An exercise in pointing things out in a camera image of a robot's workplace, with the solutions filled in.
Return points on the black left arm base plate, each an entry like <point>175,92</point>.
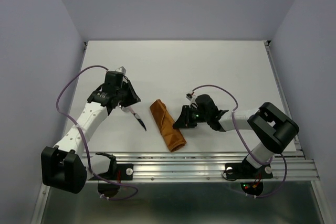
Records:
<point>106,166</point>

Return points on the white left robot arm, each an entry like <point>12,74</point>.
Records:
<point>68,165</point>

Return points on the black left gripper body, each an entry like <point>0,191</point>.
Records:
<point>118,93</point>

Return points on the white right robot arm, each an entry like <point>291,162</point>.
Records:
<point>274,129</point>

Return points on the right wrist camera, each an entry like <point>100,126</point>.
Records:
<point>191,97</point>

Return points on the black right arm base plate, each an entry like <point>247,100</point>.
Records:
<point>245,171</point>

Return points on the orange brown cloth napkin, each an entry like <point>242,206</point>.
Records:
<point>173,138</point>

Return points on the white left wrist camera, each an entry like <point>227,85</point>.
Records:
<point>121,69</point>

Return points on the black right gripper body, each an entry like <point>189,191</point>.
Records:
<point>202,117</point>

